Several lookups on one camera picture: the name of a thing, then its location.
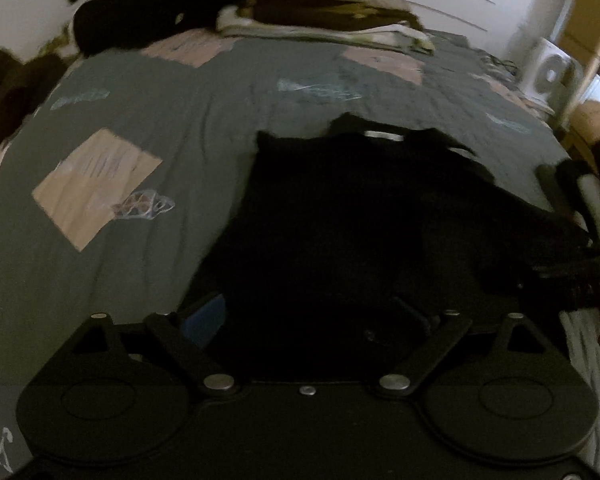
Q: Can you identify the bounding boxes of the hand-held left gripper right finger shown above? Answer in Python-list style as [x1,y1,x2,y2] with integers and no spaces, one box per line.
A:
[377,297,556,393]

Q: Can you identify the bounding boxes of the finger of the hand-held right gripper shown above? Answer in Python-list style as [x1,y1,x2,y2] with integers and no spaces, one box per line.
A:
[530,255,600,286]

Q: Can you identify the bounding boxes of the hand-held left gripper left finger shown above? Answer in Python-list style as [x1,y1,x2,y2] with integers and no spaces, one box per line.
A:
[62,295,241,398]

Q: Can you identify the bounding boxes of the black button shirt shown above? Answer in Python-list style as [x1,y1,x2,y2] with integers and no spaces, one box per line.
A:
[180,112,596,383]

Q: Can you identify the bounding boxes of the pile of dark and white clothes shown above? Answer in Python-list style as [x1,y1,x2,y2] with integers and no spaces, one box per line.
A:
[535,137,600,246]

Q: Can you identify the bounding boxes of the stack of folded brown clothes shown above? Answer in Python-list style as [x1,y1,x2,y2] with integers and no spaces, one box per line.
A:
[215,0,436,56]

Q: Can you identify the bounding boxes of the white box fan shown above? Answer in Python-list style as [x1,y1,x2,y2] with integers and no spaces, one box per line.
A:
[522,37,586,108]

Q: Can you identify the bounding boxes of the grey patchwork quilt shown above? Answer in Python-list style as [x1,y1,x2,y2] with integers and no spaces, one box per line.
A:
[0,27,600,480]

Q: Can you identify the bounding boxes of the dark brown cloth pile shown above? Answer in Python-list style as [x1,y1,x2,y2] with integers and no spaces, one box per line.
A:
[0,50,76,161]

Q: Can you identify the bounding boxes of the black garment pile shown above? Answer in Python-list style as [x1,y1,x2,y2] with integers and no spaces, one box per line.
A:
[72,0,331,58]

